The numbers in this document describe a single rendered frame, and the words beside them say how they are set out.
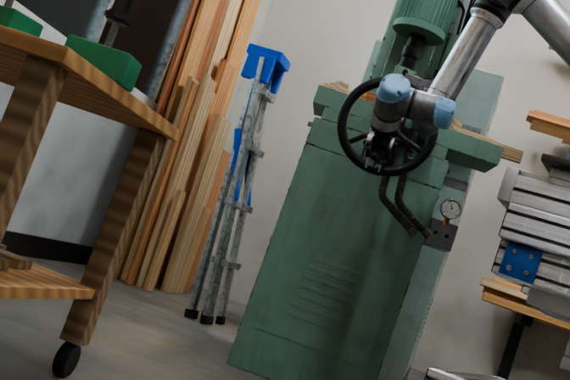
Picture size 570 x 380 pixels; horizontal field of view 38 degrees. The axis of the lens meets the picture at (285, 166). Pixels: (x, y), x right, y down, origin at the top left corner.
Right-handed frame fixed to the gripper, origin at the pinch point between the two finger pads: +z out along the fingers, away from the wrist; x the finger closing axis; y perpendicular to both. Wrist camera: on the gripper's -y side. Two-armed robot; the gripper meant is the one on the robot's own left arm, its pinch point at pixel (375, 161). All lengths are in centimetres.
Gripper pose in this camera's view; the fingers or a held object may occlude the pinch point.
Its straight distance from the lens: 229.4
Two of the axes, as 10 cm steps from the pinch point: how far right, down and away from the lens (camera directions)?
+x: 9.4, 3.0, -1.4
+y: -3.2, 7.6, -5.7
